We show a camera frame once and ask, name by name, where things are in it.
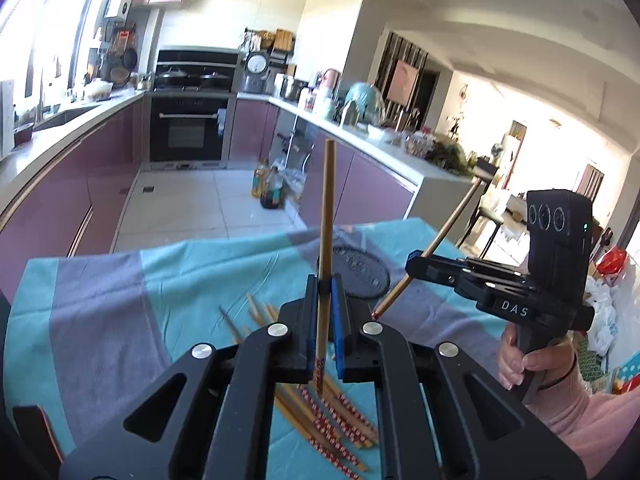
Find wooden chopstick red patterned end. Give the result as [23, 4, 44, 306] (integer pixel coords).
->
[314, 140, 336, 396]

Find pink sleeved forearm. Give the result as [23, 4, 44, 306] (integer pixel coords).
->
[528, 356, 639, 479]

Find person's right hand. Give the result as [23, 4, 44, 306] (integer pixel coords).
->
[497, 323, 575, 390]

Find black mesh utensil holder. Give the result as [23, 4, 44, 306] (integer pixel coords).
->
[333, 245, 390, 301]

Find green leafy vegetables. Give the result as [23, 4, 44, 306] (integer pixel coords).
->
[425, 133, 472, 177]

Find teal and purple tablecloth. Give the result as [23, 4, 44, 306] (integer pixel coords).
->
[1, 219, 504, 479]

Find pale green round appliance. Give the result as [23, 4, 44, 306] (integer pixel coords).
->
[345, 82, 386, 127]

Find dark sauce bottle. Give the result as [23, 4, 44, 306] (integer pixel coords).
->
[260, 167, 283, 209]

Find yellow cooking oil bottle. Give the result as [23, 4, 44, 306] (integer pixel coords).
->
[250, 159, 270, 198]

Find pink electric kettle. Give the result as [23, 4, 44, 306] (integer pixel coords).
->
[320, 68, 342, 92]

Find steel stock pot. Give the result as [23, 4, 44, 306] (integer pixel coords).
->
[280, 76, 308, 103]

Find white rice cooker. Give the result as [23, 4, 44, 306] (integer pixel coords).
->
[241, 51, 269, 93]

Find black built-in oven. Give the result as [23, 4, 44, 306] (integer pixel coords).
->
[150, 96, 229, 162]

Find black range hood stove unit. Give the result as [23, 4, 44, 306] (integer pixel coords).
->
[154, 47, 241, 92]

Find white casserole pot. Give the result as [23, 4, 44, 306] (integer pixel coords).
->
[84, 79, 113, 102]

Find white microwave oven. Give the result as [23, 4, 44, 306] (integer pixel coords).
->
[0, 80, 14, 159]

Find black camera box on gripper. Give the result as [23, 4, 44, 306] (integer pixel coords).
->
[526, 188, 592, 288]

